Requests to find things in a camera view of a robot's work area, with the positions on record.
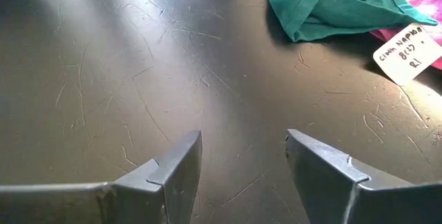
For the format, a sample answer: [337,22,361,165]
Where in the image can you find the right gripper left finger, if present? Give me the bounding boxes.
[0,129,203,224]

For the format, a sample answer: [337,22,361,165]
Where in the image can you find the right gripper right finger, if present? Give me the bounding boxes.
[285,129,442,224]

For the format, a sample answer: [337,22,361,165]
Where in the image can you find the dark teal towel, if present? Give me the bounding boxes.
[268,0,439,43]

